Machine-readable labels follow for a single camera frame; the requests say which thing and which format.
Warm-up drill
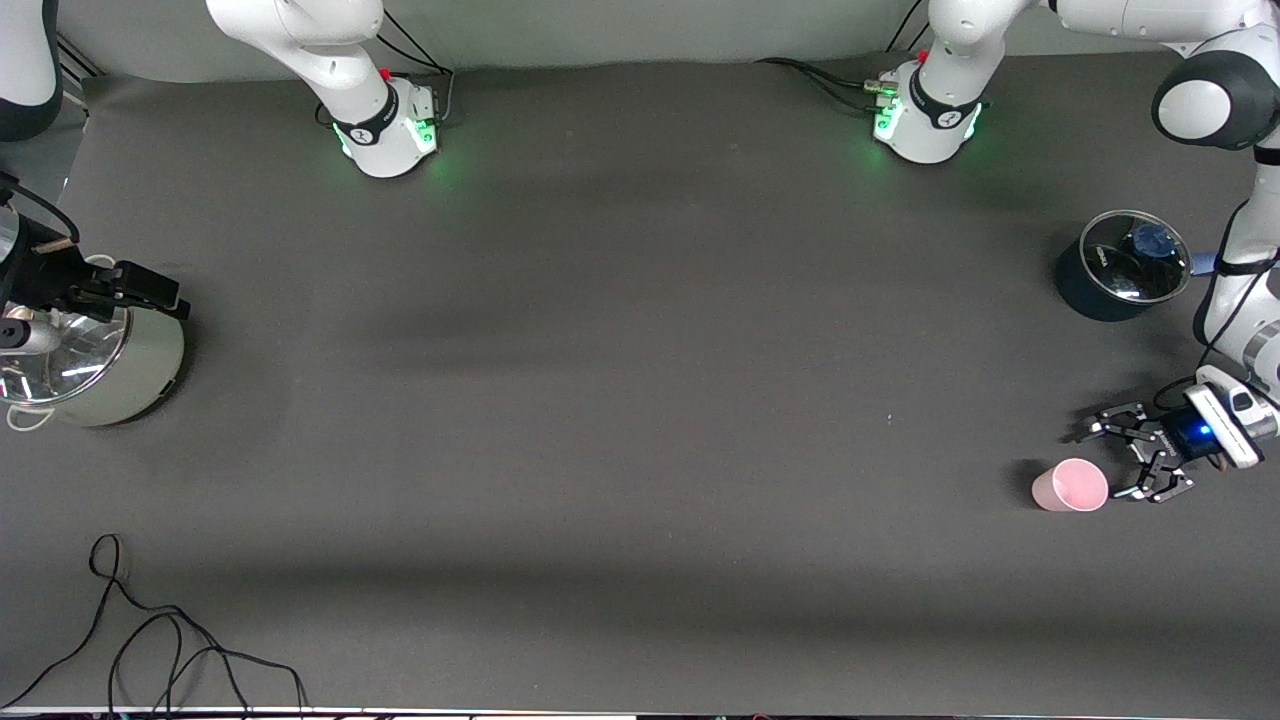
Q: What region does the pink plastic cup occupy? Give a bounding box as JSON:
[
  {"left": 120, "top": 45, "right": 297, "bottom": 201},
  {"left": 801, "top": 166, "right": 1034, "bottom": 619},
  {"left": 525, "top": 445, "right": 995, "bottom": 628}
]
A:
[{"left": 1032, "top": 458, "right": 1109, "bottom": 513}]

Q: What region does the pale green electric pot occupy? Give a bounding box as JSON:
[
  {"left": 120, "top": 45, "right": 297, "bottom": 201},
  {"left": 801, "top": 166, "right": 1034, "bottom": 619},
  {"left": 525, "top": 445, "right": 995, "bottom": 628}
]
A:
[{"left": 0, "top": 255, "right": 188, "bottom": 433}]

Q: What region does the dark blue pot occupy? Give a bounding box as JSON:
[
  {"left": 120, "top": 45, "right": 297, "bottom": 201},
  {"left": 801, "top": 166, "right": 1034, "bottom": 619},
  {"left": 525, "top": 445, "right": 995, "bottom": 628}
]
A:
[{"left": 1055, "top": 210, "right": 1221, "bottom": 323}]

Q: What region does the glass lid with blue knob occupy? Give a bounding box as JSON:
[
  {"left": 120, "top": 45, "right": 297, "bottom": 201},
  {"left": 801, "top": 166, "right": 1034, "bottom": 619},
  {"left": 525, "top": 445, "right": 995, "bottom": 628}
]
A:
[{"left": 1080, "top": 210, "right": 1193, "bottom": 303}]

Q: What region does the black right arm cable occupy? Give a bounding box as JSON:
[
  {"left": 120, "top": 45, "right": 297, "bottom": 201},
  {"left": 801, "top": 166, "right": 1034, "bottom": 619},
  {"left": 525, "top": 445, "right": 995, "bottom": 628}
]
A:
[{"left": 0, "top": 172, "right": 81, "bottom": 246}]

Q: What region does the aluminium frame rail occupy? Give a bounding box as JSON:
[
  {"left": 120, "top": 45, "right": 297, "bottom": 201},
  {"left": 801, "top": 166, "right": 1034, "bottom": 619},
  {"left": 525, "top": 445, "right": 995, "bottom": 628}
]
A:
[{"left": 57, "top": 35, "right": 104, "bottom": 81}]

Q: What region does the thin black cable on mat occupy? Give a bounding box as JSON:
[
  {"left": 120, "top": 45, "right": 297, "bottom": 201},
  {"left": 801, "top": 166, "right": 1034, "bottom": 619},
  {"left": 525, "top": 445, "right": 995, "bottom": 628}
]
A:
[{"left": 0, "top": 533, "right": 309, "bottom": 716}]

